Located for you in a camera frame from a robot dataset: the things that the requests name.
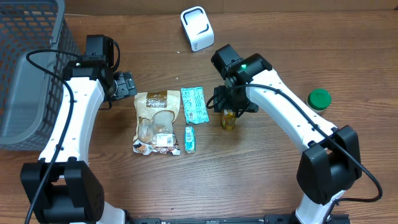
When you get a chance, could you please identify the green lid labelled jar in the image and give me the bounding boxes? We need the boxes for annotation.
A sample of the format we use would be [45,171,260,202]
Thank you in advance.
[306,88,332,113]

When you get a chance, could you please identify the teal wet wipes pack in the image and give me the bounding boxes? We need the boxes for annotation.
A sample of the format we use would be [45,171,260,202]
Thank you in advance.
[181,86,209,124]

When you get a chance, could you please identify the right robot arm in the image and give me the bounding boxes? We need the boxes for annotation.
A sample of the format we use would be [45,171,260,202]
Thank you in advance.
[211,45,362,223]

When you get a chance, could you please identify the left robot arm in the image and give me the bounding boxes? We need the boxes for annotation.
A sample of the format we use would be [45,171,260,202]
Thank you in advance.
[20,35,137,223]

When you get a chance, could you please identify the yellow liquid bottle silver cap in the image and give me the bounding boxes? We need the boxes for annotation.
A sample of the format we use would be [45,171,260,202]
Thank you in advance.
[221,110,236,130]

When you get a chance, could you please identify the white barcode scanner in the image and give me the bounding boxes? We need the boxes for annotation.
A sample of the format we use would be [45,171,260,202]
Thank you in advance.
[180,6,215,52]

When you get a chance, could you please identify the teal tissue pack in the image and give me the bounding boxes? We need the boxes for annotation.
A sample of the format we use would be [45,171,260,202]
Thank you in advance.
[185,126,196,154]

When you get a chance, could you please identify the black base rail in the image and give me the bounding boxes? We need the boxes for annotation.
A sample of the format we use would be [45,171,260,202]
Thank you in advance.
[124,213,351,224]

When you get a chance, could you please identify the brown snack bag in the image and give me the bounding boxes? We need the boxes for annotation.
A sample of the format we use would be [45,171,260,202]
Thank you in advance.
[132,90,181,156]

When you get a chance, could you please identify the dark grey plastic basket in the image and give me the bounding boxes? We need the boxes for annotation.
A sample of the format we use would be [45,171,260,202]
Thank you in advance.
[1,0,80,151]

